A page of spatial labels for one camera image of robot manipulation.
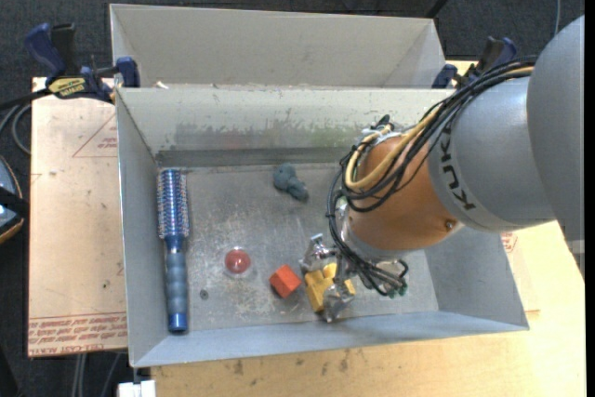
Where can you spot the grey metal bin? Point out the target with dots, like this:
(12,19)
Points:
(260,218)

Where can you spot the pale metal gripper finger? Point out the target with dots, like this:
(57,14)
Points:
(317,250)
(335,304)

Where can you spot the red ball in clear cup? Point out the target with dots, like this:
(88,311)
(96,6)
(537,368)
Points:
(237,261)

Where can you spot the yellow toy block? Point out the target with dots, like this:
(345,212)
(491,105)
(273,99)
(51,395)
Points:
(318,289)

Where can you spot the blue round hairbrush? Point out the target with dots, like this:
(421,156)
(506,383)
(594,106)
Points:
(174,218)

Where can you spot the orange block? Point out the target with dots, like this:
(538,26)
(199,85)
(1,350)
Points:
(284,281)

